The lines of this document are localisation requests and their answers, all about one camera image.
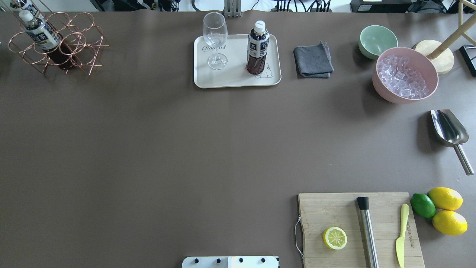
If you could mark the yellow plastic knife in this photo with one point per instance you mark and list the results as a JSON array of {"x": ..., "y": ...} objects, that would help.
[{"x": 400, "y": 241}]

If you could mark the pink bowl of ice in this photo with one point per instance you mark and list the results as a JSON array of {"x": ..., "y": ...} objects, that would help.
[{"x": 403, "y": 75}]

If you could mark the whole yellow lemon lower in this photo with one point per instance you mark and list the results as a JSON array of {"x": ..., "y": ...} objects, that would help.
[{"x": 449, "y": 222}]

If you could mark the bamboo cutting board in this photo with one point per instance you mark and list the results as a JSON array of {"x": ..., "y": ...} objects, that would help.
[{"x": 319, "y": 211}]

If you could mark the wooden cup tree stand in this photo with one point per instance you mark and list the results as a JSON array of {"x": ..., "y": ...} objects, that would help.
[{"x": 439, "y": 53}]

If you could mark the whole yellow lemon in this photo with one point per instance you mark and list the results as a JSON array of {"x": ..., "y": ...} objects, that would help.
[
  {"x": 445, "y": 198},
  {"x": 449, "y": 222}
]

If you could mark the copper wire bottle basket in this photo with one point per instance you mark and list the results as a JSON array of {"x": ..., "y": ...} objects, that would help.
[{"x": 79, "y": 30}]

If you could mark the clear wine glass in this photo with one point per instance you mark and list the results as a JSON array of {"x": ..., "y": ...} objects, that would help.
[{"x": 215, "y": 33}]

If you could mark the suntory tea bottle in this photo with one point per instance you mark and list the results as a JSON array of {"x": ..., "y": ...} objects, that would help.
[
  {"x": 20, "y": 5},
  {"x": 48, "y": 40},
  {"x": 258, "y": 41}
]

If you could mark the steel muddler black tip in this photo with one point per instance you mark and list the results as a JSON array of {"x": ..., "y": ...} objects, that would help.
[{"x": 364, "y": 209}]

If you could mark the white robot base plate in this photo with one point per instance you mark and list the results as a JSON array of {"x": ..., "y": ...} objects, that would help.
[{"x": 231, "y": 262}]

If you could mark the cream rabbit tray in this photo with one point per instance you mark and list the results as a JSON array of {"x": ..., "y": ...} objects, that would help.
[{"x": 234, "y": 74}]

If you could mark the steel ice scoop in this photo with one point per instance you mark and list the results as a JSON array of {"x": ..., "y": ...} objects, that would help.
[{"x": 452, "y": 133}]

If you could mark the half lemon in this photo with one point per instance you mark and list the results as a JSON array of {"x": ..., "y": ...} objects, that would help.
[{"x": 335, "y": 238}]

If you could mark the whole yellow lemon upper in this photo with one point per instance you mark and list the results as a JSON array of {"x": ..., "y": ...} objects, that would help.
[{"x": 445, "y": 198}]

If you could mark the green ceramic bowl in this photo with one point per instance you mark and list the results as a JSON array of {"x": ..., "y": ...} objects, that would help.
[{"x": 375, "y": 39}]

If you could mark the grey folded cloth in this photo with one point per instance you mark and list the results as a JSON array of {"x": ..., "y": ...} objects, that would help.
[{"x": 314, "y": 61}]

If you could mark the green lime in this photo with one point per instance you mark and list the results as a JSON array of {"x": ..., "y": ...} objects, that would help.
[{"x": 423, "y": 205}]

